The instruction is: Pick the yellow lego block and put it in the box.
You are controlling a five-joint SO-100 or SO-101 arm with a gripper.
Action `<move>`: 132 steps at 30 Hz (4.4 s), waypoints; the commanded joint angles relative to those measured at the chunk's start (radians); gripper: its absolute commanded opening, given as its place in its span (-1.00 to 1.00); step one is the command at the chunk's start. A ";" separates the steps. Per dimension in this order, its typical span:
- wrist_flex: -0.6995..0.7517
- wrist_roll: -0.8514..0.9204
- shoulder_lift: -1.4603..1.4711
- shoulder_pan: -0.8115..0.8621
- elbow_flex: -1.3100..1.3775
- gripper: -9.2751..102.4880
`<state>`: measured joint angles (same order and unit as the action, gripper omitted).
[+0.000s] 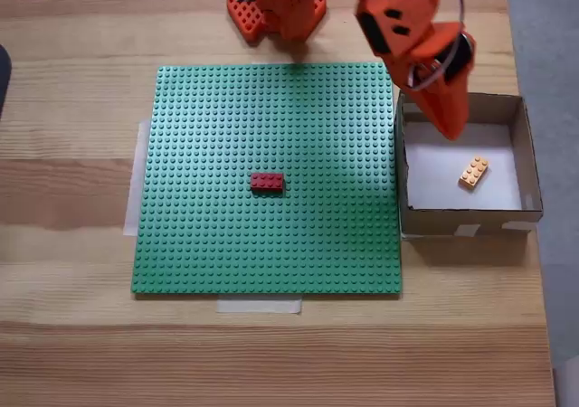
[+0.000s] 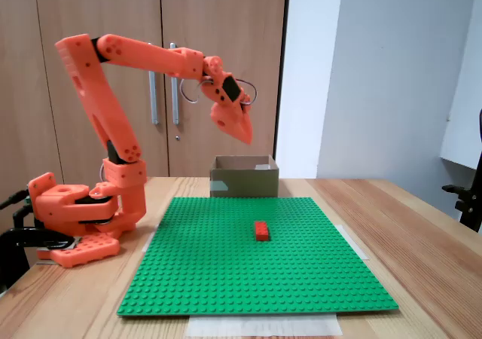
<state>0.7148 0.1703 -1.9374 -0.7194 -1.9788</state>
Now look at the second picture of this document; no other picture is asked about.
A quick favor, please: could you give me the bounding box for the red lego block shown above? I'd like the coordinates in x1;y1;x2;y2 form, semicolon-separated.
254;221;271;243

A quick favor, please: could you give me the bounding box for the metal cabinet handle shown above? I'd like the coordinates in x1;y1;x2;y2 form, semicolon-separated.
169;41;181;125
148;41;159;125

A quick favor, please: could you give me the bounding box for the gripper servo cable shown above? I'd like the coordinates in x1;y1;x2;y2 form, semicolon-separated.
236;78;259;107

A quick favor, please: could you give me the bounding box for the wrist servo cable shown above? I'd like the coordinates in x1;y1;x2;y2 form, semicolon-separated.
179;77;204;105

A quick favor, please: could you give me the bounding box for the masking tape strip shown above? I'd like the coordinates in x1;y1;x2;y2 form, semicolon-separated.
340;224;370;261
141;224;160;253
186;313;344;337

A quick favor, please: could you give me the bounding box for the white panel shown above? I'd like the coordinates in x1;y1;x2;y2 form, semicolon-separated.
439;0;482;171

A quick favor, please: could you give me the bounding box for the black cable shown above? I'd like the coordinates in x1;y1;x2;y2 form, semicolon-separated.
0;189;32;211

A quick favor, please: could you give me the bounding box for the black stand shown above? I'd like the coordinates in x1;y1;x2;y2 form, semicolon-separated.
441;108;482;234

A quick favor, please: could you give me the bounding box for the open cardboard box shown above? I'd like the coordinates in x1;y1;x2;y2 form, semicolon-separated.
209;154;281;199

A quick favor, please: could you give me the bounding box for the black table clamp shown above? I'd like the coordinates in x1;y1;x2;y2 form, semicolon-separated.
0;225;80;295

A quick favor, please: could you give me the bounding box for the wooden cabinet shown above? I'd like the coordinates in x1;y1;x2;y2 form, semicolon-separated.
0;0;291;204

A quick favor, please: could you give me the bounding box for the green lego baseplate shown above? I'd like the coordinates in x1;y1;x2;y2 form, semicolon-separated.
116;197;400;317

